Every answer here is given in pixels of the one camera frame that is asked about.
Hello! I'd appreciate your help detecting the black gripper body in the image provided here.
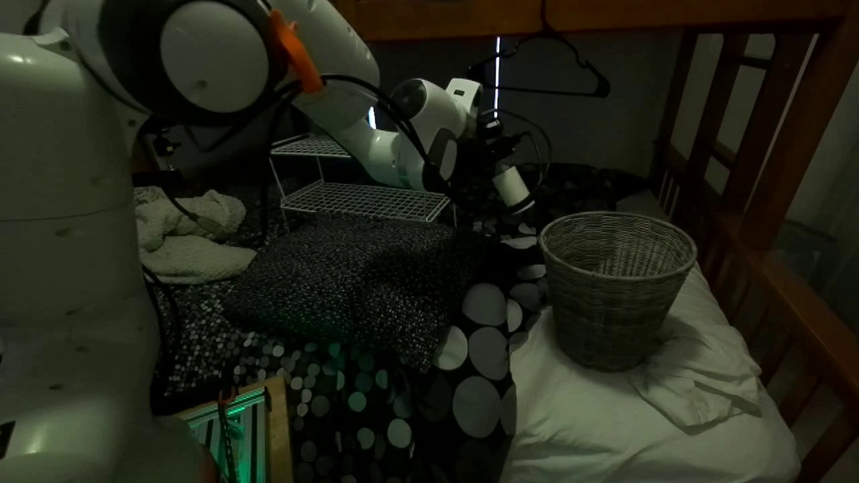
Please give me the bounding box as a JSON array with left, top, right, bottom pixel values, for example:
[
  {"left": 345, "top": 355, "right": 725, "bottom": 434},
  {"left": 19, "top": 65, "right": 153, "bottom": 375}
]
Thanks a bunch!
[{"left": 454, "top": 113, "right": 531, "bottom": 193}]

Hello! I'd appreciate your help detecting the black clothes hanger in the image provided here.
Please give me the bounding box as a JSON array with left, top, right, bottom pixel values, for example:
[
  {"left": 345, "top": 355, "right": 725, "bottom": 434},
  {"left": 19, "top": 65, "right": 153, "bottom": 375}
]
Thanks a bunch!
[{"left": 465, "top": 29, "right": 614, "bottom": 101}]

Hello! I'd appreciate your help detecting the black small-dotted pillow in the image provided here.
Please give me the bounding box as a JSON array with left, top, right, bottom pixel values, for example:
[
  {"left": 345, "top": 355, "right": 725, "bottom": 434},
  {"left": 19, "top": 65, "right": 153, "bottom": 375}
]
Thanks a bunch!
[{"left": 222, "top": 213, "right": 505, "bottom": 374}]

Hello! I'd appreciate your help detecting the woven wicker basket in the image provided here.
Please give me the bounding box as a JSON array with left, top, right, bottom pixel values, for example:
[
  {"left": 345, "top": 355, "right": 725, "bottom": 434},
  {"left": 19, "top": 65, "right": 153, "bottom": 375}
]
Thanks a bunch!
[{"left": 536, "top": 209, "right": 700, "bottom": 374}]

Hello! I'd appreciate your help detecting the white bedding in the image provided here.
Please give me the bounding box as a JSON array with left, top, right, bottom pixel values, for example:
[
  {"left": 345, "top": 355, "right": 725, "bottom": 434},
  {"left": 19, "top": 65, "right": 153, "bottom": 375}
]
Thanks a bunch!
[{"left": 498, "top": 258, "right": 803, "bottom": 483}]

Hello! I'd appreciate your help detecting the black big-dotted bedsheet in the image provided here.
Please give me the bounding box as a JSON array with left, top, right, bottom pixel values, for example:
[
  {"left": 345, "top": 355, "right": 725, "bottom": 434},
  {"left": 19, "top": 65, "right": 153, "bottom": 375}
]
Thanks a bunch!
[{"left": 145, "top": 158, "right": 647, "bottom": 483}]

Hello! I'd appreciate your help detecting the crumpled white towel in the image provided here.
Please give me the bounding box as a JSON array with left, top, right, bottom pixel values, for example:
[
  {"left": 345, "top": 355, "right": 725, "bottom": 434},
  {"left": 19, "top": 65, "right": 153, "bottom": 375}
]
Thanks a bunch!
[{"left": 131, "top": 183, "right": 259, "bottom": 288}]

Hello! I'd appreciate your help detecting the white folded cloth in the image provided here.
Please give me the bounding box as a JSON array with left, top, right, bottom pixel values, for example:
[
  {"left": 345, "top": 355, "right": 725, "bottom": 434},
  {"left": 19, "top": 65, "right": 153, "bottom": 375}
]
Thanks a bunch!
[{"left": 626, "top": 316, "right": 767, "bottom": 431}]

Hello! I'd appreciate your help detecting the wooden slat crate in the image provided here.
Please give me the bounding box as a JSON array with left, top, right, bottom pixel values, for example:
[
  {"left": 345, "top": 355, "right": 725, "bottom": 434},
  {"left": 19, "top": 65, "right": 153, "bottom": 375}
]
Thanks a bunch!
[{"left": 172, "top": 374, "right": 294, "bottom": 483}]

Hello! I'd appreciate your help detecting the white wire rack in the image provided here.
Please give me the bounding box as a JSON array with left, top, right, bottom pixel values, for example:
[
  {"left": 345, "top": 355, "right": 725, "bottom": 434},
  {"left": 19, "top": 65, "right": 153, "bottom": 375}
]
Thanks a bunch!
[{"left": 266, "top": 131, "right": 459, "bottom": 230}]

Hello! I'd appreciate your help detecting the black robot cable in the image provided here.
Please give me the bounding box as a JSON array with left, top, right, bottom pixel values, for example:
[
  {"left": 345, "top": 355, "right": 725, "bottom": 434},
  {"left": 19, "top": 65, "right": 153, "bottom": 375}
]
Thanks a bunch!
[{"left": 131, "top": 75, "right": 433, "bottom": 226}]

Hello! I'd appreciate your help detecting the orange cable clip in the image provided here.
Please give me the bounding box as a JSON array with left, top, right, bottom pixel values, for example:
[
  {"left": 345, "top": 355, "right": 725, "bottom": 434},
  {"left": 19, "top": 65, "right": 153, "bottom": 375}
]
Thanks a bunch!
[{"left": 266, "top": 7, "right": 325, "bottom": 96}]

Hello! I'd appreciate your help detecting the wooden bed frame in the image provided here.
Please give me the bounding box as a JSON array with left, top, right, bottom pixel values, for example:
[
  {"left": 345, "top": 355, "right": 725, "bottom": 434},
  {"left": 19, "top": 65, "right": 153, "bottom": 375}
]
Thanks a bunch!
[{"left": 332, "top": 0, "right": 859, "bottom": 483}]

